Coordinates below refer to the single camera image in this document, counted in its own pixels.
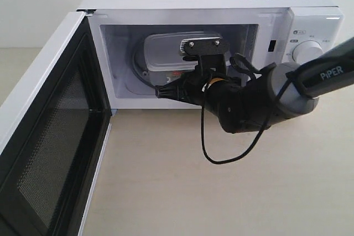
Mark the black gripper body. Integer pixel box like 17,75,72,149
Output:
178,54,226,106

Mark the white plastic lidded container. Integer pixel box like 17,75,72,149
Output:
143,31,221,86

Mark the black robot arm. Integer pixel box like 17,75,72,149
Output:
155,38,353,133

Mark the white microwave oven body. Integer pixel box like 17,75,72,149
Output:
78,0,343,111

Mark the glass turntable plate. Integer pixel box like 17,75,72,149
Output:
128,30,244,93

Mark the upper white power knob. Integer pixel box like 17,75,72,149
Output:
292,40,324,64

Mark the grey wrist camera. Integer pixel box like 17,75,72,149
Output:
179,36,230,61

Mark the black camera cable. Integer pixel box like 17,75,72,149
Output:
199,53,294,165

